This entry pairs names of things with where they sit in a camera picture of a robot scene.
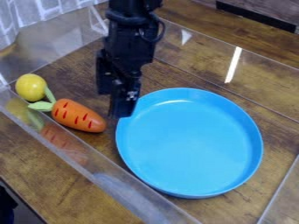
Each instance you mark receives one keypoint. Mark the yellow toy lemon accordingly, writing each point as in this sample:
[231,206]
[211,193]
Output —
[29,87]

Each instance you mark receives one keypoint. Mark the clear acrylic front barrier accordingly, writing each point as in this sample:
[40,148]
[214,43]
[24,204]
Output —
[71,184]

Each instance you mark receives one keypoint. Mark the clear acrylic back barrier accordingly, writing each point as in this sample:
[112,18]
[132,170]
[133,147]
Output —
[59,50]

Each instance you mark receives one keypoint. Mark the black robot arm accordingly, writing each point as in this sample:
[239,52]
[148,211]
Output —
[133,12]

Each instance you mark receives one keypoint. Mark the blue round plastic tray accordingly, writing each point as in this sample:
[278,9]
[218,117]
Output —
[190,143]

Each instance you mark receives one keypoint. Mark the clear acrylic barrier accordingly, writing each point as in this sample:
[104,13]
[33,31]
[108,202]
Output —
[71,184]
[59,50]

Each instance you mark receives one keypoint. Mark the orange toy carrot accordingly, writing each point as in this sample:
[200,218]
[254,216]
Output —
[71,113]

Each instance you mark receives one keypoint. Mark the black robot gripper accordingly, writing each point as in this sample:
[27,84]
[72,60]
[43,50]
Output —
[128,50]

